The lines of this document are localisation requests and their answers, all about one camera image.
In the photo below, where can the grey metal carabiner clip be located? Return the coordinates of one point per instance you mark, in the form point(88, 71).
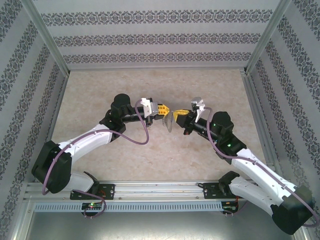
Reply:
point(164, 122)

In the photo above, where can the grey metal carabiner keyring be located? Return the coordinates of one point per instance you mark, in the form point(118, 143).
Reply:
point(170, 125)

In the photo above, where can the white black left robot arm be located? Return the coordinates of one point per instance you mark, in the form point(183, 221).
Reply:
point(87, 140)

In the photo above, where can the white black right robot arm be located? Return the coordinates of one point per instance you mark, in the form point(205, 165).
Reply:
point(250, 162)

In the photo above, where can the right circuit board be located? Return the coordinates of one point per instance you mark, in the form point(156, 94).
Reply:
point(228, 207)

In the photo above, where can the circuit board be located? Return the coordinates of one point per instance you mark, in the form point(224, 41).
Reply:
point(228, 207)
point(91, 205)

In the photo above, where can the left circuit board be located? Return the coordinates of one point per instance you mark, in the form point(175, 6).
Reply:
point(91, 205)

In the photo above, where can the grey metal panel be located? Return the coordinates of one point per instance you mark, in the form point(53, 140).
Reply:
point(160, 227)

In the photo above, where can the aluminium side rail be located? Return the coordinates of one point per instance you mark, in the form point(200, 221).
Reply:
point(58, 100)
point(255, 100)

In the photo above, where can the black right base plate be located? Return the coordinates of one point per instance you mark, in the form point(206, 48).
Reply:
point(210, 191)

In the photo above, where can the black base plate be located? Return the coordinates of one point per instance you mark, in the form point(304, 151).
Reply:
point(210, 191)
point(108, 191)

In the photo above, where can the aluminium mounting rail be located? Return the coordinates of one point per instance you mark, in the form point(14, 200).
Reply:
point(157, 190)

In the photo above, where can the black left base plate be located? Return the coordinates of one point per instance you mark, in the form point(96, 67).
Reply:
point(108, 191)

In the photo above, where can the aluminium frame post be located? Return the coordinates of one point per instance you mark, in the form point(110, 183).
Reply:
point(45, 32)
point(268, 32)

